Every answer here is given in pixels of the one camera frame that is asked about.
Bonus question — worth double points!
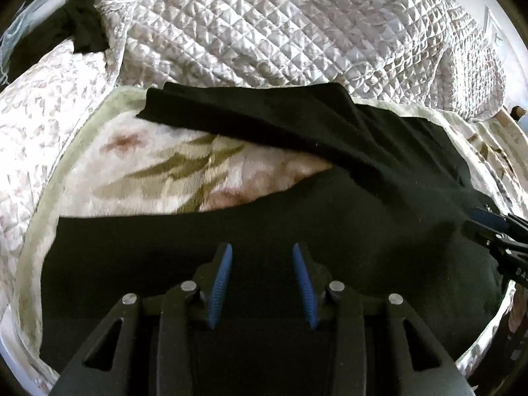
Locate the floral fleece blanket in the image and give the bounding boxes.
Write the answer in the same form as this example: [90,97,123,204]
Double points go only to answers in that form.
[10,84,528,384]

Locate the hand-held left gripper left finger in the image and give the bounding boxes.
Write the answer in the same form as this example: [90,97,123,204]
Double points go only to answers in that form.
[49,243,234,396]

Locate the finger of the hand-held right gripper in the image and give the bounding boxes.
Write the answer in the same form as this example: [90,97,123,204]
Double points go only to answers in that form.
[468,207,528,237]
[461,220,528,265]

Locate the dark cloth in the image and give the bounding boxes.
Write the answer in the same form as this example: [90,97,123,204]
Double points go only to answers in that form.
[8,0,109,83]

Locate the light blue cloth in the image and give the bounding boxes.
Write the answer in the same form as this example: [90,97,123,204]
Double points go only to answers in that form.
[0,0,62,85]

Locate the quilted patterned bedspread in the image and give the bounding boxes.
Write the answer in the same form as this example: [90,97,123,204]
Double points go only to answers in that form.
[0,0,509,256]

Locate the black pants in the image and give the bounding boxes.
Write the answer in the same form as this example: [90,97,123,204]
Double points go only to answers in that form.
[39,82,506,374]

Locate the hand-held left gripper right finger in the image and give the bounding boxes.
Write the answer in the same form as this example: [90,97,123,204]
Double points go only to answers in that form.
[292,242,476,396]

